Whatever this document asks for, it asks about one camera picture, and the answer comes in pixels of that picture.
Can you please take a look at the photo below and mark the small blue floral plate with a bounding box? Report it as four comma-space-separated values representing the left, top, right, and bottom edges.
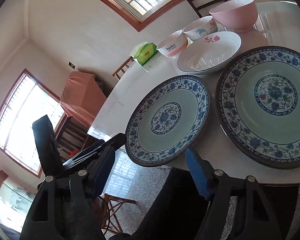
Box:
125, 75, 212, 167

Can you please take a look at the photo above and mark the large blue floral plate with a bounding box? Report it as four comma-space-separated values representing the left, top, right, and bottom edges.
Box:
215, 45, 300, 169

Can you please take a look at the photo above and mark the green tissue pack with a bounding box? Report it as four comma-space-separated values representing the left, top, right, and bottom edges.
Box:
133, 42, 158, 67

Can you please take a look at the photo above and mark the wooden stool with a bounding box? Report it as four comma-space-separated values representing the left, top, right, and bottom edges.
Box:
100, 192, 137, 235

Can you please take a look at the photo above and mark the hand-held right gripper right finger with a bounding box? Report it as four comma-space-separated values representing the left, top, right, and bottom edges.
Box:
185, 148, 285, 240

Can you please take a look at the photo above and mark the white bowl with cartoon print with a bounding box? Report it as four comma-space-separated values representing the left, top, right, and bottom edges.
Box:
183, 15, 218, 42

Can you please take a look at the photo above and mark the landscape painted panel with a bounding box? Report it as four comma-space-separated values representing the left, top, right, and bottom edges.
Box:
0, 170, 40, 220

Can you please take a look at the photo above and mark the rectangular window with wooden frame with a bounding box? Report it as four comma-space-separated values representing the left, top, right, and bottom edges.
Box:
0, 69, 68, 178

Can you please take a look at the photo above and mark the ribbed white pink bowl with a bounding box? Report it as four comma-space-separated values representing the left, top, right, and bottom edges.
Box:
156, 30, 189, 58

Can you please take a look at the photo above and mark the light wooden chair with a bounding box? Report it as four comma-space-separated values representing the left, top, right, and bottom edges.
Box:
112, 57, 135, 80

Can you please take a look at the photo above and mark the dark wooden cabinet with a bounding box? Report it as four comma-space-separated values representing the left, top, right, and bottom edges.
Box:
56, 116, 95, 160

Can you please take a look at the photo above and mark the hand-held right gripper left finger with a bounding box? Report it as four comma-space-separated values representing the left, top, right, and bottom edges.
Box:
20, 146, 115, 240

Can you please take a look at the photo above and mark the white plate with pink flower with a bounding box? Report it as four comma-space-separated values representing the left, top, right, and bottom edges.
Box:
177, 31, 242, 75

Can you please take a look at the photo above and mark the black cable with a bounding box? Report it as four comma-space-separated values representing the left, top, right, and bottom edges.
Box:
100, 195, 111, 238

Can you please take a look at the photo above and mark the person's dark clothing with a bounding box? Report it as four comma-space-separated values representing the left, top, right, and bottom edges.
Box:
107, 167, 215, 240

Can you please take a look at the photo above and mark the orange cloth cover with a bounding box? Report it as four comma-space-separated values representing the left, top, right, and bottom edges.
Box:
60, 71, 108, 128

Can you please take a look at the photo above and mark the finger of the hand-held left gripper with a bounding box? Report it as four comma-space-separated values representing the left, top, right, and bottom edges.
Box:
62, 133, 127, 170

